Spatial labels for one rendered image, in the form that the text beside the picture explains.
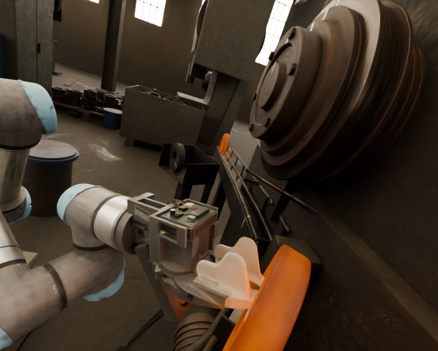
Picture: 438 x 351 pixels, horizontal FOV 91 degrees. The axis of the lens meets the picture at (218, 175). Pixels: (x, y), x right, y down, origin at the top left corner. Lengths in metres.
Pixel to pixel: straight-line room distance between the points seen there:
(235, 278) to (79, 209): 0.25
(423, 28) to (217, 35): 2.72
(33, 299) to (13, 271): 0.05
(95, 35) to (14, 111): 11.00
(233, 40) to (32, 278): 3.14
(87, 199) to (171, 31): 10.56
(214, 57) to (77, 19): 9.15
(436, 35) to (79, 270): 0.77
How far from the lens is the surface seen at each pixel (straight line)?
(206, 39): 3.20
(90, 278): 0.42
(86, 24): 11.71
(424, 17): 0.71
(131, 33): 11.12
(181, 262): 0.27
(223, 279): 0.25
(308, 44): 0.55
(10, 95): 0.61
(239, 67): 3.28
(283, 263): 0.23
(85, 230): 0.39
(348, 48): 0.52
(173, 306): 0.34
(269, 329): 0.21
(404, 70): 0.52
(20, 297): 0.40
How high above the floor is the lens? 1.07
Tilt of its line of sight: 21 degrees down
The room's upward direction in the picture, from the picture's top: 19 degrees clockwise
